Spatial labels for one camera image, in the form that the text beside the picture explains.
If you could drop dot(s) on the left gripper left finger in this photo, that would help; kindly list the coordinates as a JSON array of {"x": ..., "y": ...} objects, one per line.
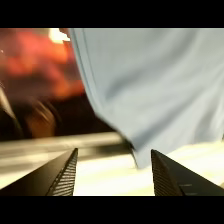
[{"x": 56, "y": 178}]

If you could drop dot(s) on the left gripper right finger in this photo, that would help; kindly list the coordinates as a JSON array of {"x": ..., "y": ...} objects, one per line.
[{"x": 176, "y": 180}]

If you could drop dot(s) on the light blue shirt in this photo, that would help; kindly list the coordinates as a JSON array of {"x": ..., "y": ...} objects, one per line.
[{"x": 153, "y": 86}]

